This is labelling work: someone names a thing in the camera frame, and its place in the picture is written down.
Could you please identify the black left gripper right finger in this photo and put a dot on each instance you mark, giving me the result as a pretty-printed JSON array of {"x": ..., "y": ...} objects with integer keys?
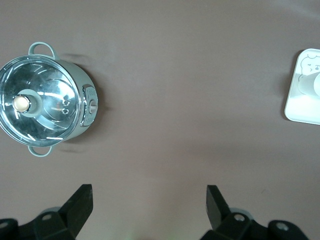
[{"x": 220, "y": 212}]

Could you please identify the cream bear print tray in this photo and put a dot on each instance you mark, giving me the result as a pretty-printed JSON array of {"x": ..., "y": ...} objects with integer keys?
[{"x": 295, "y": 107}]

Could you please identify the glass pot lid with knob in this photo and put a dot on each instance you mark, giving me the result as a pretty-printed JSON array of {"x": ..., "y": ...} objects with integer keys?
[{"x": 50, "y": 100}]

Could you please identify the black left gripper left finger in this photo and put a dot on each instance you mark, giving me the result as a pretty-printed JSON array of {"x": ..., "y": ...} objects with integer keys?
[{"x": 75, "y": 210}]

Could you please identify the white IKEA cup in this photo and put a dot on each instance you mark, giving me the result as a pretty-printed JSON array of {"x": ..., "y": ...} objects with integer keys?
[{"x": 310, "y": 85}]

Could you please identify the pale green electric cooking pot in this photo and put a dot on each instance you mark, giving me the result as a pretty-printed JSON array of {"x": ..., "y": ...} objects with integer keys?
[{"x": 83, "y": 77}]

